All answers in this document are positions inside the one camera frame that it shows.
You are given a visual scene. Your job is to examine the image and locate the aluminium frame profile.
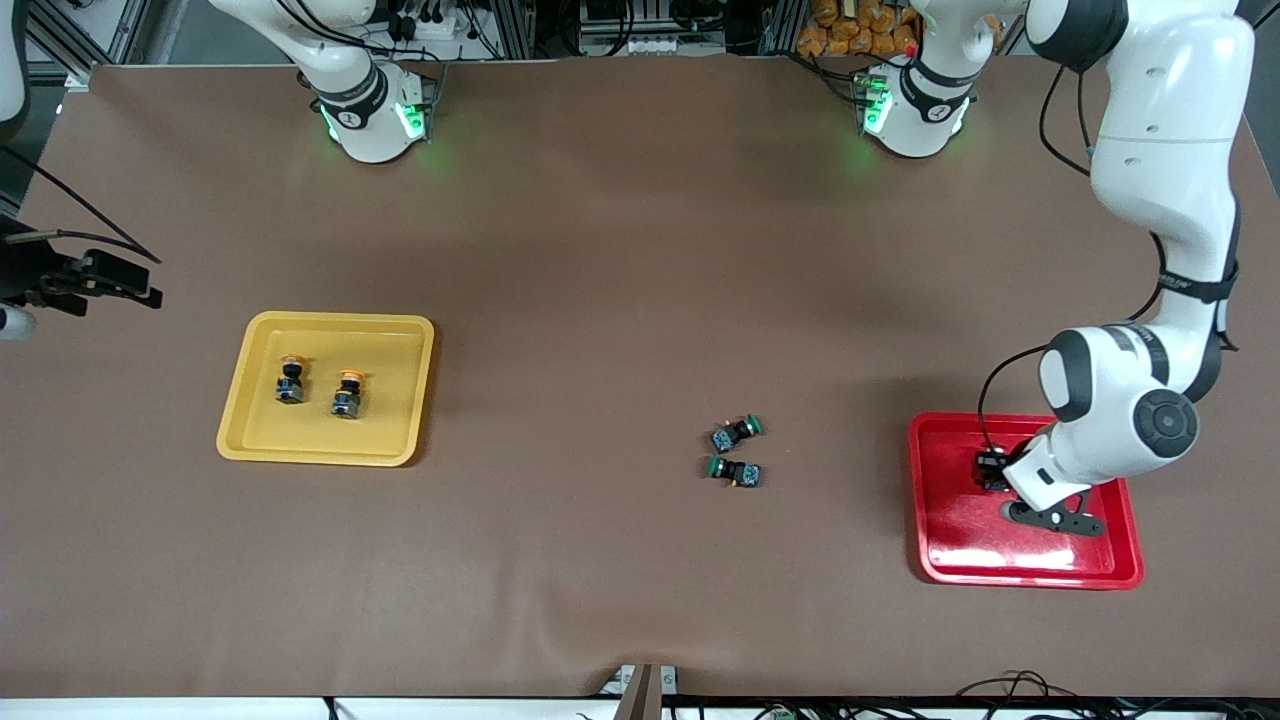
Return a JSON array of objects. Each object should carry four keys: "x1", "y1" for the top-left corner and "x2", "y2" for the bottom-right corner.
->
[{"x1": 25, "y1": 0, "x2": 186, "y2": 89}]

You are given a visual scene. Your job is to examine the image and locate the yellow plastic tray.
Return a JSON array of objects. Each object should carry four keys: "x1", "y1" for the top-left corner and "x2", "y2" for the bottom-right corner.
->
[{"x1": 216, "y1": 311, "x2": 436, "y2": 468}]

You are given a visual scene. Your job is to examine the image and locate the white power strip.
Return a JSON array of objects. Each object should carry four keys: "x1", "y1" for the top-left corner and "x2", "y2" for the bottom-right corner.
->
[{"x1": 385, "y1": 0, "x2": 476, "y2": 41}]

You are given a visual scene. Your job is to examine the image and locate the brown table mat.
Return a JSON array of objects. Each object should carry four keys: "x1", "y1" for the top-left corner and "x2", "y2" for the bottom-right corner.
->
[{"x1": 0, "y1": 55, "x2": 1280, "y2": 701}]

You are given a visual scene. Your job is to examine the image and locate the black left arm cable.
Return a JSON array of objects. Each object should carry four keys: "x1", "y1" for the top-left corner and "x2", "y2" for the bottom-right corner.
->
[{"x1": 976, "y1": 345, "x2": 1051, "y2": 456}]

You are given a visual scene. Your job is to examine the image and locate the green push button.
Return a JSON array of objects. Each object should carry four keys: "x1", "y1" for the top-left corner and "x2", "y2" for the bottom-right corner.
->
[
  {"x1": 706, "y1": 456, "x2": 763, "y2": 490},
  {"x1": 709, "y1": 413, "x2": 765, "y2": 455}
]

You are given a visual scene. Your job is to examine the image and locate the black cable bundle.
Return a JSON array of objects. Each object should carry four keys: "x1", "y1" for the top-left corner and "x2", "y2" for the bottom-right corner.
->
[{"x1": 955, "y1": 670, "x2": 1280, "y2": 720}]

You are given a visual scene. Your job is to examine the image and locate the grey metal equipment box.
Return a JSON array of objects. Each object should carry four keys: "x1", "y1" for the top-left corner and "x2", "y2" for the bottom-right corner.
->
[{"x1": 578, "y1": 0, "x2": 693, "y2": 57}]

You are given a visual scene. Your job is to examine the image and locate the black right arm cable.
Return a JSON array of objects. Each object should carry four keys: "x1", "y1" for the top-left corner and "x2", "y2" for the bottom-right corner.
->
[{"x1": 0, "y1": 145, "x2": 163, "y2": 266}]

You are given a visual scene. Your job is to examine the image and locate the red plastic tray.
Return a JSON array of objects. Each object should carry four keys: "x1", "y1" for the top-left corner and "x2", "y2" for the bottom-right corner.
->
[{"x1": 907, "y1": 411, "x2": 1145, "y2": 591}]

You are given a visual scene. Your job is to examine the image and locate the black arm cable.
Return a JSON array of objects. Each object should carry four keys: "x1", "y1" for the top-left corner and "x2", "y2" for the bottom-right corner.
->
[
  {"x1": 0, "y1": 145, "x2": 163, "y2": 266},
  {"x1": 976, "y1": 345, "x2": 1051, "y2": 456}
]

